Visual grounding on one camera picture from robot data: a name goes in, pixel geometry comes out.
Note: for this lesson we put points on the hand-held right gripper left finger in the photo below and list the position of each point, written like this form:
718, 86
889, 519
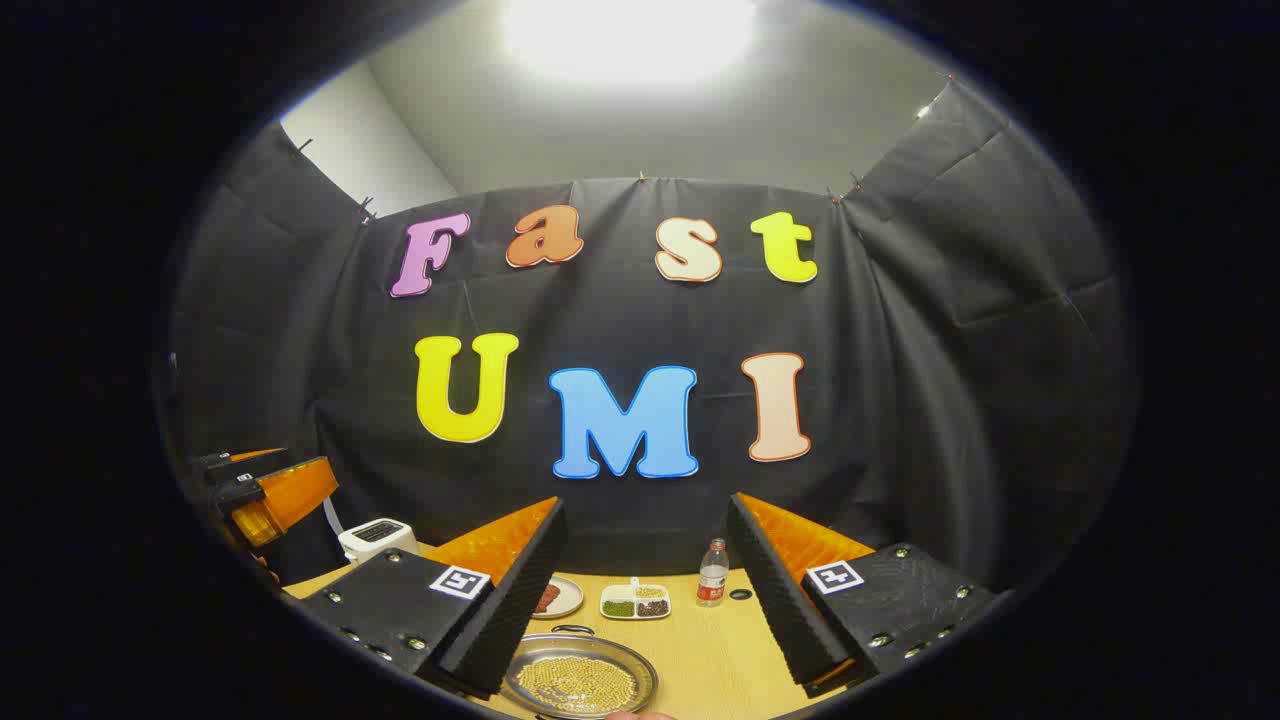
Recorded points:
510, 610

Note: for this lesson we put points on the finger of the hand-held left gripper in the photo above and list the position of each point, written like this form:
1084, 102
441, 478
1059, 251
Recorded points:
295, 495
250, 466

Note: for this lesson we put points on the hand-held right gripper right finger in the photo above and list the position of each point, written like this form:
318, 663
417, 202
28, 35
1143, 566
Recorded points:
780, 600

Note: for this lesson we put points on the pile of soybeans in pot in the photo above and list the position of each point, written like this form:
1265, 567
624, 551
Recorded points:
575, 685

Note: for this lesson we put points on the red meat slices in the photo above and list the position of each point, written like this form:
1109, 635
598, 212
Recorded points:
547, 598

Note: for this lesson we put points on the white oval plate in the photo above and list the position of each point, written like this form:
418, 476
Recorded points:
572, 600

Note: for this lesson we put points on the clear plastic water bottle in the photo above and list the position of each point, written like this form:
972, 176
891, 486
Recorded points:
712, 580

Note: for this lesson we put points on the white toaster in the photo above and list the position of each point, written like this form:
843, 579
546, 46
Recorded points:
375, 545

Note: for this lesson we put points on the pile of green beans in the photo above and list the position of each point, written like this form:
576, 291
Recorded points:
619, 608

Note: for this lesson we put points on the white divided dish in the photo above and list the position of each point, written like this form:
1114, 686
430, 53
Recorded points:
635, 592

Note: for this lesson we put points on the pile of dark red beans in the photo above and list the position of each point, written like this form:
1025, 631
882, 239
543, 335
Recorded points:
653, 607

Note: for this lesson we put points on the ceiling light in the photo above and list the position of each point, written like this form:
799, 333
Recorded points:
630, 35

